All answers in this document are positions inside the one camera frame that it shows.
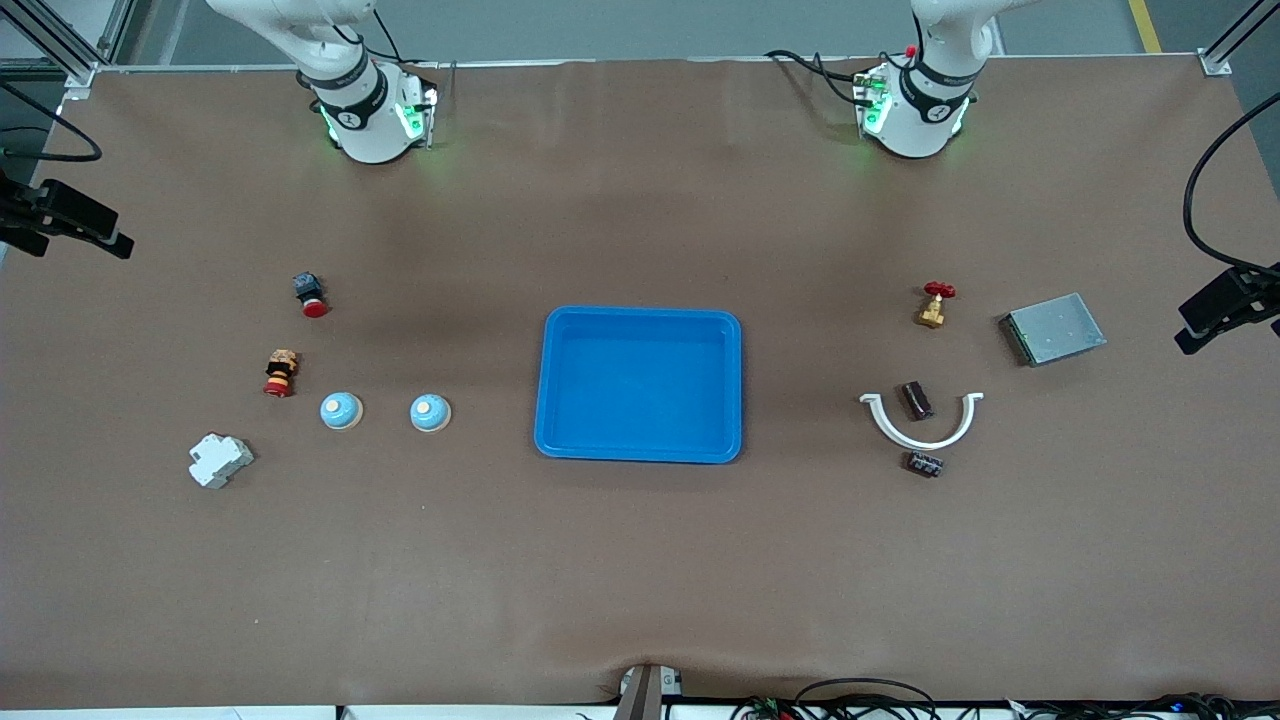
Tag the blue desk bell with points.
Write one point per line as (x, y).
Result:
(341, 411)
(430, 412)

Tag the dark brown electrolytic capacitor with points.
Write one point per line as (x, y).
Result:
(925, 464)
(916, 400)

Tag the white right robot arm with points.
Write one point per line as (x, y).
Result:
(365, 130)

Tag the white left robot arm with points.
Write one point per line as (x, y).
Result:
(915, 125)

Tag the grey metal box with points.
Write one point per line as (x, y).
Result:
(1055, 328)

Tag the red push button dark body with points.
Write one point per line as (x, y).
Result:
(312, 300)

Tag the red yellow emergency stop button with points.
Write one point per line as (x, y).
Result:
(281, 375)

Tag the white circuit breaker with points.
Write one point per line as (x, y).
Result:
(218, 462)

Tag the blue plastic tray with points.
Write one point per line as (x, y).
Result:
(640, 390)

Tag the brown table mat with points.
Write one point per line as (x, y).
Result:
(640, 560)

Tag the aluminium frame post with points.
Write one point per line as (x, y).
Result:
(80, 76)
(1215, 65)

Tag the grey metal mount bracket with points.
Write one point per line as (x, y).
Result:
(645, 695)

